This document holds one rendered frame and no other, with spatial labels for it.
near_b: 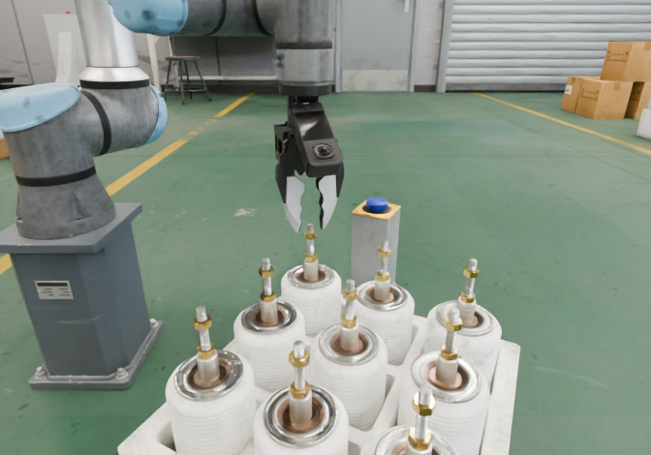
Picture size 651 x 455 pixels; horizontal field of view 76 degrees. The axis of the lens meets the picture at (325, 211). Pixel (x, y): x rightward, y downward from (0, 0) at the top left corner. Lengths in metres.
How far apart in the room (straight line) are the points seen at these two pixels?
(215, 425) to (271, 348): 0.11
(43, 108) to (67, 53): 3.31
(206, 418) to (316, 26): 0.46
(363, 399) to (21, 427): 0.61
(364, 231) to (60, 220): 0.50
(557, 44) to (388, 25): 2.07
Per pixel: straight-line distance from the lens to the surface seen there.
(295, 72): 0.55
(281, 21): 0.56
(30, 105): 0.77
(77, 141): 0.79
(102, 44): 0.85
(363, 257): 0.78
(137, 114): 0.85
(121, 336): 0.89
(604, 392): 0.98
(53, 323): 0.89
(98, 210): 0.81
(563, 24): 6.16
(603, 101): 4.17
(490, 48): 5.82
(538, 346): 1.03
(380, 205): 0.74
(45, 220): 0.80
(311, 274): 0.66
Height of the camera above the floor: 0.60
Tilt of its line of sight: 22 degrees down
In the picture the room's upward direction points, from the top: straight up
